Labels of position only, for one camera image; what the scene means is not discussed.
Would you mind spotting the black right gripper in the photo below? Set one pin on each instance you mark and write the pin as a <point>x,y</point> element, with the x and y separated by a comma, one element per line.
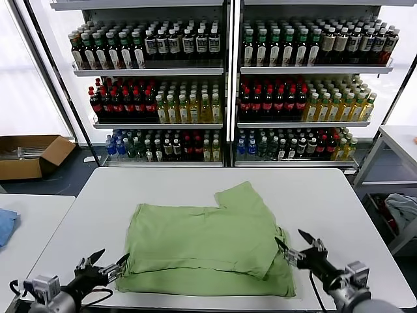
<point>321,265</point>

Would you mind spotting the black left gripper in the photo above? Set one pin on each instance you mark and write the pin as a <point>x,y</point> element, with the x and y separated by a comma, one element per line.
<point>88,278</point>

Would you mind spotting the green polo shirt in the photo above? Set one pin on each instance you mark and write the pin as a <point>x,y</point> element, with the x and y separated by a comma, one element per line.
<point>195,238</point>

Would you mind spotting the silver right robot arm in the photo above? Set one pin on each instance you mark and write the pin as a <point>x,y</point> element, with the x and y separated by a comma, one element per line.
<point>352,300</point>

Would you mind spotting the black storage crate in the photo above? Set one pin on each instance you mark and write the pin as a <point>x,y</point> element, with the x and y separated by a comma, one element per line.
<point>374,208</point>

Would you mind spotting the white side table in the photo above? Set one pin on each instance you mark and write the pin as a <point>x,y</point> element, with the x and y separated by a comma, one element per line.
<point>36,212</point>

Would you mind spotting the red item in crate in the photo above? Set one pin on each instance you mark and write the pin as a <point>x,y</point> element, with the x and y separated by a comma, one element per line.
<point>391,223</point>

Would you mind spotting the small dark bottle white cap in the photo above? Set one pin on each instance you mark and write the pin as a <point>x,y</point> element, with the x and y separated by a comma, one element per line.
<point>158,152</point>
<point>292,151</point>
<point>282,151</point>
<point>177,150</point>
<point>312,148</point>
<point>149,153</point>
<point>302,148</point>
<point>168,150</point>

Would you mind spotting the folded blue cloth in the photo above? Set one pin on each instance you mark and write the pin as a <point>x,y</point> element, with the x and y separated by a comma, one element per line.
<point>6,225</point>

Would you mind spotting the small cola bottle red label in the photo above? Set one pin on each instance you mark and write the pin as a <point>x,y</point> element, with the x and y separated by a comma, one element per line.
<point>198,150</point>
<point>332,147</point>
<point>188,150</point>
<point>322,148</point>

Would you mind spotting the grey white cloth pile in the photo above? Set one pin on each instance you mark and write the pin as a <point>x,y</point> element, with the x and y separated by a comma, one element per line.
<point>402,208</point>

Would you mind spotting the white paper scrap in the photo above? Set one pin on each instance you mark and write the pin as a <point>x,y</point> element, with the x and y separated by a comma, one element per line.
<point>91,159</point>

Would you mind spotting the blue drink bottle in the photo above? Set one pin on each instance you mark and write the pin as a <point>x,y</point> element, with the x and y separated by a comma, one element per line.
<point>111,148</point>
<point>252,148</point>
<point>120,149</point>
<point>241,148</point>

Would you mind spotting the open cardboard box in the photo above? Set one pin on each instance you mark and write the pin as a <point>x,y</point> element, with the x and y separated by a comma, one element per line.
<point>29,169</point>

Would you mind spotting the grey parts in cardboard box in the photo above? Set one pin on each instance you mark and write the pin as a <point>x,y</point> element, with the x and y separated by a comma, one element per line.
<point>23,152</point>

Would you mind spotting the yellow tea bottle white cap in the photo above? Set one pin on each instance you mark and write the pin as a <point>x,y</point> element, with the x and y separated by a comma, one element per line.
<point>334,112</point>
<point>162,112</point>
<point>346,112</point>
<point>311,112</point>
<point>206,112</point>
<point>357,112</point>
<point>194,112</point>
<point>184,112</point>
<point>216,112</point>
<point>172,112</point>
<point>368,112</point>
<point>322,112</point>

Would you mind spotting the cola bottle red cap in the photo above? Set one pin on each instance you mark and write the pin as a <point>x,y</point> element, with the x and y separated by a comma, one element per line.
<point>150,107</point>
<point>300,106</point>
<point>279,106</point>
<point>117,107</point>
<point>139,107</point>
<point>290,106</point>
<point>245,106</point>
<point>267,106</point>
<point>96,107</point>
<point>128,107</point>
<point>256,106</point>
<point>107,107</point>

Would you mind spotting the black slanted pole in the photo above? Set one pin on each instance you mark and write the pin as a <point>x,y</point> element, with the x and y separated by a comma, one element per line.
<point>64,88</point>
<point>399,94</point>

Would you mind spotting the grey metal shelf rack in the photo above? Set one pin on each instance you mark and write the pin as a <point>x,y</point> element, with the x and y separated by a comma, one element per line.
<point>312,69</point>
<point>150,71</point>

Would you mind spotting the dark tea bottle green label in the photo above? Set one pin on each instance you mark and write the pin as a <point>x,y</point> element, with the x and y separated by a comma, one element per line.
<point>88,55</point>
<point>139,55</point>
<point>288,53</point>
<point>301,53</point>
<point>261,53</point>
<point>114,55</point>
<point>100,55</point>
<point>127,55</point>
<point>314,53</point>
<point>275,53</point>
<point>78,55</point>
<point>248,53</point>

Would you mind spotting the dark bottle beige label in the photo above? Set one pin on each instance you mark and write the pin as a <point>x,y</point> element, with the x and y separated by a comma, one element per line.
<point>328,44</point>
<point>341,44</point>

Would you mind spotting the dark drink bottle white label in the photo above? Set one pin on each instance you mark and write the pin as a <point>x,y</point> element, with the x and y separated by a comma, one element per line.
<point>367,44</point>
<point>354,44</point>
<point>150,45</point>
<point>174,45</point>
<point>162,45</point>
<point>201,45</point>
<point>379,44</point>
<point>214,45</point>
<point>391,44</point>
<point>188,45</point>

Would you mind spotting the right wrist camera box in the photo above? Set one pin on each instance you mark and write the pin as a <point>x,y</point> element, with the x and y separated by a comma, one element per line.
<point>358,274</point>

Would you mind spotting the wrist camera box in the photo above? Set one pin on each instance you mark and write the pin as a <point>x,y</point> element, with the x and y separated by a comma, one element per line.
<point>358,274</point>
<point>45,283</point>

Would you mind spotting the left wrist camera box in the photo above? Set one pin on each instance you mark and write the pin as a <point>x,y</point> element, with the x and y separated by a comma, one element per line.
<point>45,283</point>

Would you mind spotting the grey metal frame table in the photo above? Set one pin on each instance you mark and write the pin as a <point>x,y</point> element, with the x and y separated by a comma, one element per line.
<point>400,137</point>

